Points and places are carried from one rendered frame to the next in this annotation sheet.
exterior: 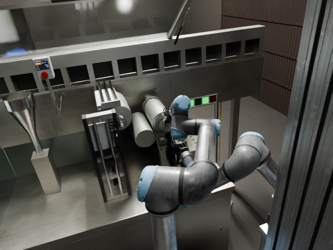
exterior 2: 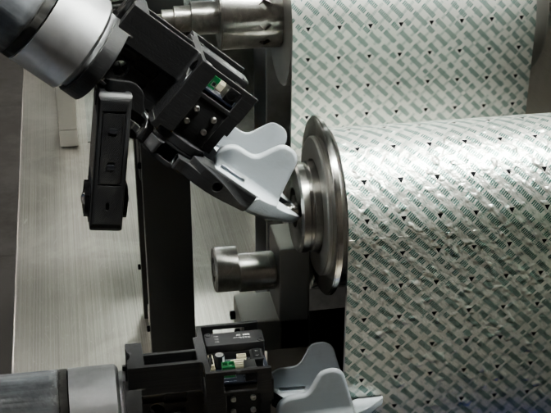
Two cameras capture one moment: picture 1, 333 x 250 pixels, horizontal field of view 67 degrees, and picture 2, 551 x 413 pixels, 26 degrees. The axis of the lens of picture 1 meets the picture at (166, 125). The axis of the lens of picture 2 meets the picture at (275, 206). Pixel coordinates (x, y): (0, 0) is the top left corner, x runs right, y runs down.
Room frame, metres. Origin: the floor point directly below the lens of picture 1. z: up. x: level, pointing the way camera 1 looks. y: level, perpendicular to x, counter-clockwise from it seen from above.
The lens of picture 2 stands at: (1.35, -0.86, 1.69)
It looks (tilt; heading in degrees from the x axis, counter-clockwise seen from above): 27 degrees down; 95
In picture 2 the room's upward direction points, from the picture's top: straight up
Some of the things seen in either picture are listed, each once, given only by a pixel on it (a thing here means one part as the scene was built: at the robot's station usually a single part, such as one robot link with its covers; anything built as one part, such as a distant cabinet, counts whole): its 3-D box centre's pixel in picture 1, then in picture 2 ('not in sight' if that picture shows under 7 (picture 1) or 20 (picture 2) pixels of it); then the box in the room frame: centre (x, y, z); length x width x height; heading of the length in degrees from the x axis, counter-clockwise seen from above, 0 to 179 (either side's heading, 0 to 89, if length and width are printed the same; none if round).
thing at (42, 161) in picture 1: (39, 151); not in sight; (1.22, 0.74, 1.18); 0.14 x 0.14 x 0.57
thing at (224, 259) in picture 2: (163, 141); (225, 268); (1.22, 0.03, 1.18); 0.04 x 0.02 x 0.04; 105
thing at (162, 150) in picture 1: (163, 155); (268, 384); (1.26, 0.04, 1.05); 0.06 x 0.05 x 0.31; 15
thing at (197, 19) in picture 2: (121, 125); (186, 18); (1.16, 0.23, 1.33); 0.06 x 0.03 x 0.03; 15
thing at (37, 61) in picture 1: (43, 68); not in sight; (1.19, 0.55, 1.66); 0.07 x 0.07 x 0.10; 16
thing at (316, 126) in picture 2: (164, 123); (321, 205); (1.31, 0.01, 1.25); 0.15 x 0.01 x 0.15; 105
